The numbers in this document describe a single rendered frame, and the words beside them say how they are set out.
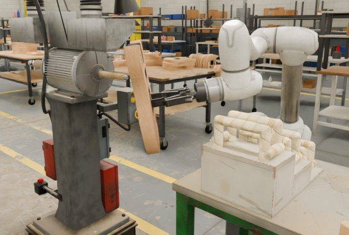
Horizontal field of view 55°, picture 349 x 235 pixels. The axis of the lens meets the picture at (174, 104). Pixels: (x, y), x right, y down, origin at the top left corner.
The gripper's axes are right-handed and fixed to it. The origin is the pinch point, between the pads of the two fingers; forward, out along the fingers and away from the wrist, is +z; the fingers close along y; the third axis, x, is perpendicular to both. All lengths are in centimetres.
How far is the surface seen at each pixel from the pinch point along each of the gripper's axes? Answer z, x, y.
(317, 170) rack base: -59, -38, -6
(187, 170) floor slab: -15, -140, 195
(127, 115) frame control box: 19, -27, 68
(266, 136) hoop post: -32.4, -7.6, -30.8
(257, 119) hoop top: -33.3, -6.5, -19.8
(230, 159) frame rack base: -22.3, -16.4, -24.5
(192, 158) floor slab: -24, -144, 226
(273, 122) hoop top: -37.3, -6.7, -23.9
